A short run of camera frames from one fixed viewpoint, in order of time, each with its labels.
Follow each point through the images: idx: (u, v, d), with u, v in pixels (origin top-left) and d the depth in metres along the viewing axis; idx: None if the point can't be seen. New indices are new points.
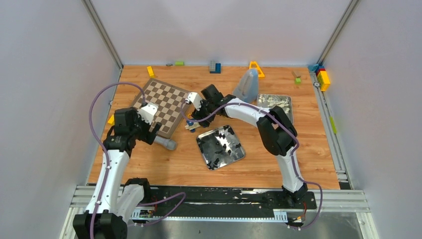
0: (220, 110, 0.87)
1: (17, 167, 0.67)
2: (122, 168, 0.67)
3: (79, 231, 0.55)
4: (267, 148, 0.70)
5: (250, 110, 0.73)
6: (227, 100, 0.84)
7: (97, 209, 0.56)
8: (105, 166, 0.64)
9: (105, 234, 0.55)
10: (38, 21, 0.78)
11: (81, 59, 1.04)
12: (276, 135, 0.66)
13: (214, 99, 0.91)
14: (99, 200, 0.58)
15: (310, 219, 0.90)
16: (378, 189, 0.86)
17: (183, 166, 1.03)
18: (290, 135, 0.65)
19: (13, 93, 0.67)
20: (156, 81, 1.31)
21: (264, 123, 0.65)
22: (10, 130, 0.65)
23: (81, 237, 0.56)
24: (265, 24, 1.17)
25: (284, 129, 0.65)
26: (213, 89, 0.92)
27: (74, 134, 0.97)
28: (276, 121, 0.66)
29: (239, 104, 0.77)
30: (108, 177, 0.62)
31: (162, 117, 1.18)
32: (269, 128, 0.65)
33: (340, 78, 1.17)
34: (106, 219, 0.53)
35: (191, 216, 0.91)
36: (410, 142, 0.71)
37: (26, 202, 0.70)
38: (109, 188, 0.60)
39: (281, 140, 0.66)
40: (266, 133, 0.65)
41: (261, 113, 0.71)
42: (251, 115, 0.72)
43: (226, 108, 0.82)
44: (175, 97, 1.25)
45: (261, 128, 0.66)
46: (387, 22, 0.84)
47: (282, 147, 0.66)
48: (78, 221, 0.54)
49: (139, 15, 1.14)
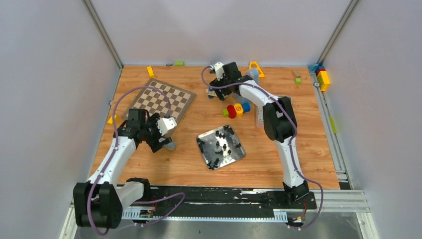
0: (234, 86, 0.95)
1: (17, 167, 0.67)
2: (128, 153, 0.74)
3: (77, 199, 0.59)
4: (267, 132, 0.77)
5: (261, 94, 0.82)
6: (244, 79, 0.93)
7: (98, 180, 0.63)
8: (112, 148, 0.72)
9: (101, 206, 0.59)
10: (38, 21, 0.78)
11: (81, 59, 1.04)
12: (277, 122, 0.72)
13: (233, 76, 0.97)
14: (102, 173, 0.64)
15: (310, 219, 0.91)
16: (378, 189, 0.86)
17: (183, 166, 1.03)
18: (290, 124, 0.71)
19: (13, 94, 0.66)
20: (156, 81, 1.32)
21: (270, 109, 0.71)
22: (9, 130, 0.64)
23: (78, 207, 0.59)
24: (265, 24, 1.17)
25: (286, 117, 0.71)
26: (234, 66, 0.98)
27: (74, 134, 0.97)
28: (281, 109, 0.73)
29: (253, 86, 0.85)
30: (114, 156, 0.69)
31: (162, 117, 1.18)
32: (273, 115, 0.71)
33: (340, 78, 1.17)
34: (105, 189, 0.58)
35: (191, 216, 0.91)
36: (410, 142, 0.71)
37: (26, 203, 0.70)
38: (113, 166, 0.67)
39: (281, 127, 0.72)
40: (270, 119, 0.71)
41: (269, 99, 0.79)
42: (260, 99, 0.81)
43: (241, 87, 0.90)
44: (176, 97, 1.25)
45: (266, 113, 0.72)
46: (388, 22, 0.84)
47: (279, 134, 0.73)
48: (79, 188, 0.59)
49: (139, 15, 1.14)
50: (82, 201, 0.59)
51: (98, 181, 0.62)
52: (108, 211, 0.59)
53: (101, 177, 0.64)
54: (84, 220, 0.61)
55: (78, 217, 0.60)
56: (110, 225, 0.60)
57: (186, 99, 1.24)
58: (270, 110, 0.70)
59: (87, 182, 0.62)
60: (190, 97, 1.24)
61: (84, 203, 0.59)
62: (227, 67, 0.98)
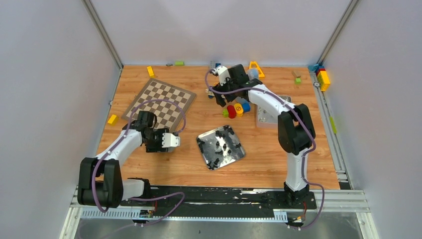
0: (242, 92, 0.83)
1: (17, 167, 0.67)
2: (135, 141, 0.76)
3: (83, 173, 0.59)
4: (283, 144, 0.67)
5: (273, 101, 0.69)
6: (253, 84, 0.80)
7: (105, 157, 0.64)
8: (121, 134, 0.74)
9: (105, 183, 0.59)
10: (38, 22, 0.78)
11: (81, 59, 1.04)
12: (294, 133, 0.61)
13: (240, 80, 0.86)
14: (110, 151, 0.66)
15: (310, 219, 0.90)
16: (378, 189, 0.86)
17: (183, 166, 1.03)
18: (308, 134, 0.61)
19: (13, 94, 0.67)
20: (156, 81, 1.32)
21: (286, 118, 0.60)
22: (9, 130, 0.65)
23: (81, 181, 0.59)
24: (265, 24, 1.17)
25: (304, 128, 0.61)
26: (241, 69, 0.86)
27: (75, 134, 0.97)
28: (298, 118, 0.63)
29: (264, 92, 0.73)
30: (122, 141, 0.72)
31: (161, 116, 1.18)
32: (290, 125, 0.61)
33: (340, 78, 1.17)
34: (111, 165, 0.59)
35: (191, 216, 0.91)
36: (410, 142, 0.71)
37: (27, 203, 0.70)
38: (121, 147, 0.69)
39: (298, 139, 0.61)
40: (285, 129, 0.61)
41: (285, 107, 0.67)
42: (273, 107, 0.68)
43: (250, 93, 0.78)
44: (175, 97, 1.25)
45: (281, 123, 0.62)
46: (388, 22, 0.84)
47: (296, 146, 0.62)
48: (86, 162, 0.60)
49: (139, 15, 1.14)
50: (86, 175, 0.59)
51: (105, 158, 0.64)
52: (111, 188, 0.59)
53: (108, 155, 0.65)
54: (85, 197, 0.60)
55: (80, 193, 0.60)
56: (111, 204, 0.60)
57: (186, 99, 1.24)
58: (286, 119, 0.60)
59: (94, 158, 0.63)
60: (190, 97, 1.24)
61: (88, 177, 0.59)
62: (233, 69, 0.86)
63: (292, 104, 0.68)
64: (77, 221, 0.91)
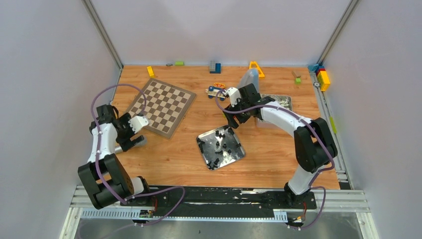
0: (254, 110, 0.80)
1: (17, 167, 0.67)
2: (113, 133, 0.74)
3: (86, 179, 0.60)
4: (301, 162, 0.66)
5: (288, 116, 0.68)
6: (265, 101, 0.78)
7: (99, 156, 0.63)
8: (95, 132, 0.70)
9: (113, 177, 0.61)
10: (38, 22, 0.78)
11: (81, 59, 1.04)
12: (314, 150, 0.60)
13: (252, 99, 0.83)
14: (99, 150, 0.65)
15: (310, 219, 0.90)
16: (378, 189, 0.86)
17: (183, 166, 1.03)
18: (327, 154, 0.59)
19: (13, 94, 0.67)
20: (156, 81, 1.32)
21: (303, 134, 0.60)
22: (9, 131, 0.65)
23: (90, 187, 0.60)
24: (265, 24, 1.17)
25: (322, 145, 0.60)
26: (252, 88, 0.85)
27: (74, 134, 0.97)
28: (316, 135, 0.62)
29: (277, 108, 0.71)
30: (102, 138, 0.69)
31: (161, 116, 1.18)
32: (307, 141, 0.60)
33: (340, 78, 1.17)
34: (111, 159, 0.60)
35: (191, 216, 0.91)
36: (409, 142, 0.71)
37: (27, 203, 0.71)
38: (106, 143, 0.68)
39: (317, 156, 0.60)
40: (303, 146, 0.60)
41: (301, 122, 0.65)
42: (288, 123, 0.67)
43: (262, 110, 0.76)
44: (175, 97, 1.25)
45: (298, 139, 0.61)
46: (388, 22, 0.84)
47: (316, 164, 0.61)
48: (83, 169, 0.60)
49: (139, 15, 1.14)
50: (91, 179, 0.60)
51: (99, 158, 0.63)
52: (122, 179, 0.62)
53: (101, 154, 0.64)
54: (100, 199, 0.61)
55: (94, 198, 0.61)
56: (129, 192, 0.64)
57: (186, 99, 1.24)
58: (304, 135, 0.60)
59: (89, 163, 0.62)
60: (190, 97, 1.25)
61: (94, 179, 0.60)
62: (244, 89, 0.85)
63: (308, 118, 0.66)
64: (77, 221, 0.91)
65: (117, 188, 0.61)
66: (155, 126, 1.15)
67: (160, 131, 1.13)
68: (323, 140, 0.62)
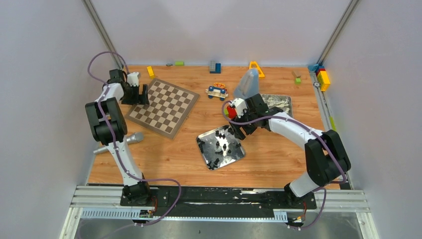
0: (262, 121, 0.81)
1: (17, 167, 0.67)
2: (119, 90, 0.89)
3: (89, 114, 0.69)
4: (312, 176, 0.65)
5: (298, 128, 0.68)
6: (272, 112, 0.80)
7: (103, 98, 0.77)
8: (105, 87, 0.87)
9: (111, 115, 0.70)
10: (38, 22, 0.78)
11: (81, 59, 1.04)
12: (325, 164, 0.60)
13: (259, 110, 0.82)
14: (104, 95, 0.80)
15: (311, 220, 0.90)
16: (378, 189, 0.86)
17: (183, 166, 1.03)
18: (339, 169, 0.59)
19: (14, 94, 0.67)
20: (159, 81, 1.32)
21: (314, 148, 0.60)
22: (9, 131, 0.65)
23: (91, 121, 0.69)
24: (265, 24, 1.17)
25: (335, 160, 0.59)
26: (259, 98, 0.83)
27: (74, 134, 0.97)
28: (327, 148, 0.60)
29: (286, 120, 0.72)
30: (109, 89, 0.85)
31: (164, 117, 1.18)
32: (319, 154, 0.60)
33: (340, 78, 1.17)
34: (112, 100, 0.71)
35: (191, 216, 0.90)
36: (410, 142, 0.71)
37: (27, 202, 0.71)
38: (112, 93, 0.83)
39: (329, 170, 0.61)
40: (315, 160, 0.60)
41: (311, 134, 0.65)
42: (298, 135, 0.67)
43: (270, 121, 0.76)
44: (179, 97, 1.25)
45: (309, 152, 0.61)
46: (388, 22, 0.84)
47: (328, 177, 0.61)
48: (88, 105, 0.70)
49: (139, 15, 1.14)
50: (94, 115, 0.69)
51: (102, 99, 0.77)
52: (119, 118, 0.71)
53: (105, 97, 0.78)
54: (98, 133, 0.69)
55: (93, 131, 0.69)
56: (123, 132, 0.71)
57: (189, 100, 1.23)
58: (315, 149, 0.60)
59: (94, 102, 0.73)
60: (194, 97, 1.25)
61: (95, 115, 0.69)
62: (251, 99, 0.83)
63: (318, 131, 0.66)
64: (77, 222, 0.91)
65: (113, 126, 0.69)
66: (158, 126, 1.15)
67: (164, 131, 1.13)
68: (336, 153, 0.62)
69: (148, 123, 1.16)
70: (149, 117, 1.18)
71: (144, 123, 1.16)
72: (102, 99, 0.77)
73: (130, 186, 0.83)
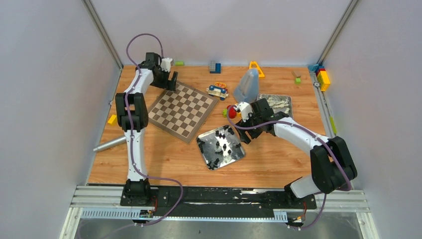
0: (266, 126, 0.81)
1: (17, 166, 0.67)
2: (149, 77, 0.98)
3: (118, 104, 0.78)
4: (317, 183, 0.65)
5: (303, 134, 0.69)
6: (278, 117, 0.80)
7: (132, 90, 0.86)
8: (138, 72, 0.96)
9: (136, 109, 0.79)
10: (38, 23, 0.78)
11: (80, 59, 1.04)
12: (330, 171, 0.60)
13: (263, 114, 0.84)
14: (134, 86, 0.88)
15: (310, 220, 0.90)
16: (378, 189, 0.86)
17: (183, 166, 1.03)
18: (344, 176, 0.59)
19: (13, 94, 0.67)
20: (179, 83, 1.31)
21: (320, 154, 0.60)
22: (9, 131, 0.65)
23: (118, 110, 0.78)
24: (264, 24, 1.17)
25: (339, 167, 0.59)
26: (264, 103, 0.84)
27: (74, 133, 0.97)
28: (333, 154, 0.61)
29: (292, 125, 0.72)
30: (141, 77, 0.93)
31: (182, 120, 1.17)
32: (324, 161, 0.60)
33: (340, 78, 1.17)
34: (139, 96, 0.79)
35: (190, 216, 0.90)
36: (410, 142, 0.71)
37: (26, 202, 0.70)
38: (141, 83, 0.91)
39: (334, 177, 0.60)
40: (320, 167, 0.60)
41: (317, 141, 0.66)
42: (304, 141, 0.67)
43: (275, 126, 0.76)
44: (198, 101, 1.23)
45: (314, 158, 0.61)
46: (388, 22, 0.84)
47: (333, 184, 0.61)
48: (118, 95, 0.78)
49: (139, 15, 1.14)
50: (121, 105, 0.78)
51: (131, 91, 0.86)
52: (141, 113, 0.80)
53: (134, 90, 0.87)
54: (122, 120, 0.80)
55: (119, 118, 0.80)
56: (143, 124, 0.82)
57: (208, 104, 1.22)
58: (321, 155, 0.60)
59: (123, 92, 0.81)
60: (213, 102, 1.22)
61: (122, 106, 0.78)
62: (257, 104, 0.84)
63: (324, 138, 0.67)
64: (77, 221, 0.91)
65: (136, 118, 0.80)
66: (175, 129, 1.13)
67: (180, 135, 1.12)
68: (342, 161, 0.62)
69: (165, 124, 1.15)
70: (166, 118, 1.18)
71: (161, 124, 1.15)
72: (131, 91, 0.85)
73: (132, 181, 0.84)
